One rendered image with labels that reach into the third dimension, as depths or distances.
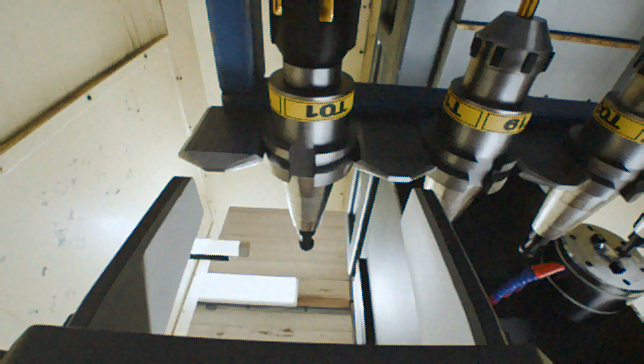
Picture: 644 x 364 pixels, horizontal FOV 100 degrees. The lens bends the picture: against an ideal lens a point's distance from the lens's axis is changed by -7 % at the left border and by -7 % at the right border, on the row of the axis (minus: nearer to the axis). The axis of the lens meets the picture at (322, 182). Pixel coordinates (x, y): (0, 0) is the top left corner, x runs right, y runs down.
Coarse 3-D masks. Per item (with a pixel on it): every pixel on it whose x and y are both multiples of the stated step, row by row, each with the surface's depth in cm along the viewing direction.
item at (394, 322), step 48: (384, 192) 90; (480, 192) 79; (528, 192) 81; (384, 240) 87; (480, 240) 67; (384, 288) 83; (528, 288) 58; (384, 336) 80; (528, 336) 50; (576, 336) 51; (624, 336) 51
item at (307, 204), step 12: (300, 180) 19; (312, 180) 19; (288, 192) 21; (300, 192) 21; (312, 192) 20; (324, 192) 21; (288, 204) 23; (300, 204) 22; (312, 204) 22; (324, 204) 22; (300, 216) 23; (312, 216) 23; (300, 228) 24; (312, 228) 24
